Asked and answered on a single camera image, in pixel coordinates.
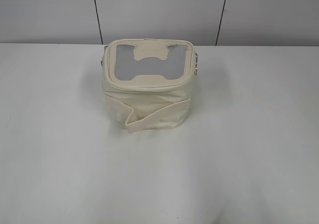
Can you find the cream canvas zipper bag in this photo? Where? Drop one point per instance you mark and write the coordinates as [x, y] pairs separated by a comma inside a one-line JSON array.
[[147, 82]]

